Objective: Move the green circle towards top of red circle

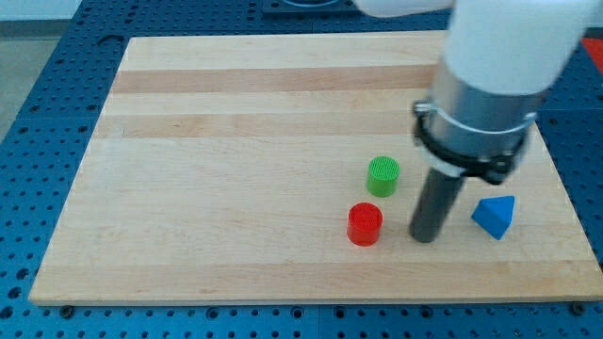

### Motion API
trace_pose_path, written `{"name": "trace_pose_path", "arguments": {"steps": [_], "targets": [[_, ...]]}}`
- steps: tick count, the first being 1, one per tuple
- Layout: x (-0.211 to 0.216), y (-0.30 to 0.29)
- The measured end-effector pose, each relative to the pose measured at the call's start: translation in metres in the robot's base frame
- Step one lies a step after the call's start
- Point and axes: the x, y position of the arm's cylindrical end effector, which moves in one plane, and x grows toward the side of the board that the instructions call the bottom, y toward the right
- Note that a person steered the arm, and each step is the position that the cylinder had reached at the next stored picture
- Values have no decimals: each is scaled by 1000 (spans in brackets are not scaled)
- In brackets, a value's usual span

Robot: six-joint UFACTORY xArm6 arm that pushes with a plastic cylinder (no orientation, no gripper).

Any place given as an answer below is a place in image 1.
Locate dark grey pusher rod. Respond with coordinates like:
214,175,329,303
409,169,465,243

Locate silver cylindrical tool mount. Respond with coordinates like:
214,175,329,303
413,61,545,186

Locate green cylinder block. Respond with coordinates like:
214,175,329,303
367,155,400,198

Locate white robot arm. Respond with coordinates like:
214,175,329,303
354,0,601,243

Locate blue triangular prism block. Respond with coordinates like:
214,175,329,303
471,196,515,240

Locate red cylinder block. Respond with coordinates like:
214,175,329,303
347,202,383,247

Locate wooden board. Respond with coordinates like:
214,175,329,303
29,31,602,306

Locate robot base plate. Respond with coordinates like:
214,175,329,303
260,0,361,16

